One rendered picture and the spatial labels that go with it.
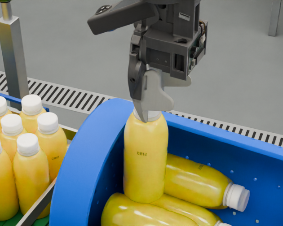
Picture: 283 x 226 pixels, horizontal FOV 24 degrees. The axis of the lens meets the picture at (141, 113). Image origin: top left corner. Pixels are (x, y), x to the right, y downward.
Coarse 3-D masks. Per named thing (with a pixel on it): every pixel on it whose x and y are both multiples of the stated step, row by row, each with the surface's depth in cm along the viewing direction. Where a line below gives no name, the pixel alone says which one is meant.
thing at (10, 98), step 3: (0, 93) 153; (3, 96) 152; (6, 96) 152; (9, 96) 152; (12, 96) 152; (6, 99) 152; (9, 99) 152; (12, 99) 151; (15, 99) 151; (18, 99) 151; (15, 102) 151; (18, 102) 151; (21, 102) 150; (12, 108) 153; (45, 108) 149; (48, 108) 149; (48, 111) 149
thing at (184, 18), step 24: (144, 0) 80; (168, 0) 79; (192, 0) 79; (144, 24) 84; (168, 24) 83; (192, 24) 81; (144, 48) 84; (168, 48) 82; (192, 48) 83; (168, 72) 86
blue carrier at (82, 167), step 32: (96, 128) 99; (192, 128) 100; (64, 160) 98; (96, 160) 96; (192, 160) 117; (224, 160) 114; (256, 160) 110; (64, 192) 97; (96, 192) 111; (256, 192) 114; (64, 224) 98; (96, 224) 116; (256, 224) 115
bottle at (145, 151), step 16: (160, 112) 95; (128, 128) 95; (144, 128) 94; (160, 128) 95; (128, 144) 96; (144, 144) 95; (160, 144) 96; (128, 160) 98; (144, 160) 97; (160, 160) 98; (128, 176) 100; (144, 176) 99; (160, 176) 100; (128, 192) 102; (144, 192) 101; (160, 192) 103
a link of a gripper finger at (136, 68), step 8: (136, 48) 85; (136, 56) 84; (128, 64) 85; (136, 64) 85; (128, 72) 86; (136, 72) 85; (144, 72) 87; (128, 80) 86; (136, 80) 86; (136, 88) 87; (136, 96) 88
